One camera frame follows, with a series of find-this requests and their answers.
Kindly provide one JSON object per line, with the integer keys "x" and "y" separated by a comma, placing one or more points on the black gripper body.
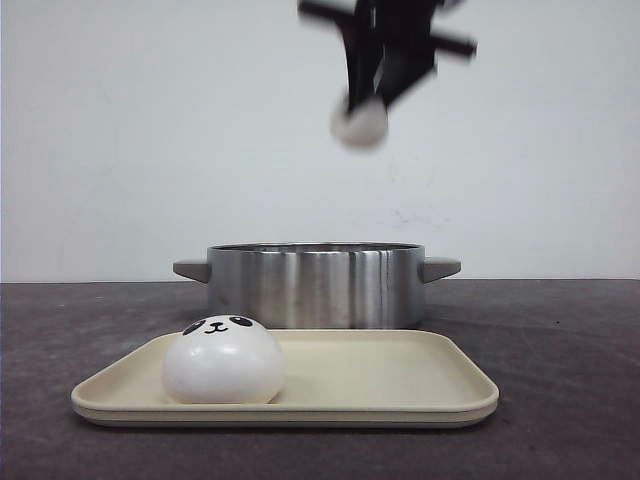
{"x": 396, "y": 21}

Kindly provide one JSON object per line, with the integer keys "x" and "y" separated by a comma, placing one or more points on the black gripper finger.
{"x": 398, "y": 67}
{"x": 360, "y": 65}

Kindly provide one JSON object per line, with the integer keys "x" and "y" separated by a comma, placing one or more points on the panda bun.
{"x": 363, "y": 128}
{"x": 223, "y": 359}

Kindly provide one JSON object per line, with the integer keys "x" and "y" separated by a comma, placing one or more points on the stainless steel steamer pot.
{"x": 332, "y": 285}

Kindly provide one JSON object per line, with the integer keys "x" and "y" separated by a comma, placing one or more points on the cream rectangular plastic tray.
{"x": 334, "y": 379}

